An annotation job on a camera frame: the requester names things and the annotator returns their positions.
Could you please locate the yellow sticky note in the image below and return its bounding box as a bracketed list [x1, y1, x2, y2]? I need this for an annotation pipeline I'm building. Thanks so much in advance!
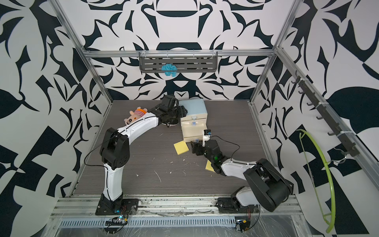
[205, 161, 215, 173]
[174, 141, 189, 155]

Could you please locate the light blue drawer box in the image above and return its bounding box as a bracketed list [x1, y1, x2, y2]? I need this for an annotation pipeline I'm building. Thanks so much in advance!
[179, 99, 208, 143]

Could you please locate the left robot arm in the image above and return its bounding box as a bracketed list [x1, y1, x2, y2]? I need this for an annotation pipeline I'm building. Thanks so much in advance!
[100, 95, 188, 213]

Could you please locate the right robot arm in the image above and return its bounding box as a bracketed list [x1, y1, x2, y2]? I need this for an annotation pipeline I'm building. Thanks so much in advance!
[190, 139, 293, 212]

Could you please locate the plush doll face up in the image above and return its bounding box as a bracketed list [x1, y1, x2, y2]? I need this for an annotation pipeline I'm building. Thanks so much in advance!
[124, 107, 148, 125]

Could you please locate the teal yarn ball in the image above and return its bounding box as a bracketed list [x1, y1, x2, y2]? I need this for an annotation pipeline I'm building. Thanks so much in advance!
[161, 64, 178, 77]

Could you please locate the right electronics board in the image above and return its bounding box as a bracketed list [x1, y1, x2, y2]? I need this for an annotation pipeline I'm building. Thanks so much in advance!
[235, 220, 251, 233]

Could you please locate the electronics board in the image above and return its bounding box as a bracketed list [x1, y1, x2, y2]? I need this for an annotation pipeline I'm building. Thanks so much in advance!
[235, 220, 251, 233]
[104, 217, 128, 227]

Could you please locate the left electronics board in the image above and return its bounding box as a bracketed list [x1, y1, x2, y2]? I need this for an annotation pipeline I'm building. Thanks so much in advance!
[104, 217, 128, 227]

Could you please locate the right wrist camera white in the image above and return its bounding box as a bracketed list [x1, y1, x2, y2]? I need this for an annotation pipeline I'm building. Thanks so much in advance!
[202, 129, 212, 147]

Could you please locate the grey metal wall shelf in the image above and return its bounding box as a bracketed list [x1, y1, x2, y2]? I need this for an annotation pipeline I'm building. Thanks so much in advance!
[139, 50, 218, 73]

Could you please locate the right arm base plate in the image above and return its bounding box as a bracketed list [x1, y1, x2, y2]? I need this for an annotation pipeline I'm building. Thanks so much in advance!
[215, 197, 259, 214]

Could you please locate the white cable duct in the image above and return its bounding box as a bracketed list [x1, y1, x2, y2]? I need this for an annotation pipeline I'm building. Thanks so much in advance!
[59, 216, 236, 229]

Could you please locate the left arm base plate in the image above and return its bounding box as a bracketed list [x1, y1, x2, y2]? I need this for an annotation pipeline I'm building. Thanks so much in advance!
[95, 197, 139, 216]

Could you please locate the black hook rail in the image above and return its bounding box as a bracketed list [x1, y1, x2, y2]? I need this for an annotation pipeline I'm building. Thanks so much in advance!
[293, 71, 360, 157]

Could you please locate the green hose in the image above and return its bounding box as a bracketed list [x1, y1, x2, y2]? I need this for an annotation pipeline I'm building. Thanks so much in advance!
[296, 128, 337, 234]

